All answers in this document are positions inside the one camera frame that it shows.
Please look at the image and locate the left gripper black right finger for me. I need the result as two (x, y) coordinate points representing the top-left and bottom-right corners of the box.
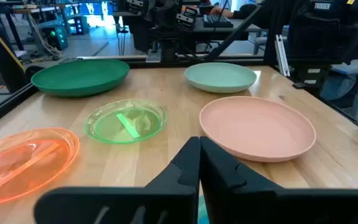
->
(200, 136), (358, 224)

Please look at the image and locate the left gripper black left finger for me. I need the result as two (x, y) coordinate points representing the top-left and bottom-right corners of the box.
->
(33, 136), (201, 224)

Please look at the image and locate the mint green plastic plate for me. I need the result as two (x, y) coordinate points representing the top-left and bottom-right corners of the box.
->
(184, 62), (258, 94)

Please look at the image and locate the transparent green plastic plate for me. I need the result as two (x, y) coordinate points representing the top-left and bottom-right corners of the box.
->
(84, 99), (168, 145)

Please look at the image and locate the transparent orange plastic plate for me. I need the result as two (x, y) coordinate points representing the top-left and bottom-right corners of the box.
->
(0, 127), (81, 208)

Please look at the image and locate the black keyboard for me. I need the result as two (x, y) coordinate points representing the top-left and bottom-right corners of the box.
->
(203, 14), (234, 29)

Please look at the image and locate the person's hand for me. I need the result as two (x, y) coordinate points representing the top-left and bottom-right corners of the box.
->
(209, 6), (234, 19)

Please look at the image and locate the grey office desk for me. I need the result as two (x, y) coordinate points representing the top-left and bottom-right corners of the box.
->
(193, 17), (262, 34)

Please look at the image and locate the person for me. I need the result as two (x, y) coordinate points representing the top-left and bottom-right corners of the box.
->
(209, 0), (291, 30)

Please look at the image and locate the dark green plastic plate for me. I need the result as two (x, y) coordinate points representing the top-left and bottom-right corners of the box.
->
(30, 58), (131, 98)

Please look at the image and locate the computer tower with green lights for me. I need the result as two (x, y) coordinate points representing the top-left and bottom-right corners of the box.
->
(42, 26), (70, 50)

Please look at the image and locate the black Trossen-labelled equipment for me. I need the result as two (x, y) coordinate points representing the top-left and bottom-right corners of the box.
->
(286, 0), (358, 82)

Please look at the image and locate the black diagonal frame strut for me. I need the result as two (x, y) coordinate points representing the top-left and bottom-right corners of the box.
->
(206, 4), (264, 62)

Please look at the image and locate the white metal bracket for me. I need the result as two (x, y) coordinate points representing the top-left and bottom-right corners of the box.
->
(274, 34), (291, 77)

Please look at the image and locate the white cable bundle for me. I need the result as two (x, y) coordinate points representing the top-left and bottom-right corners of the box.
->
(26, 15), (63, 60)

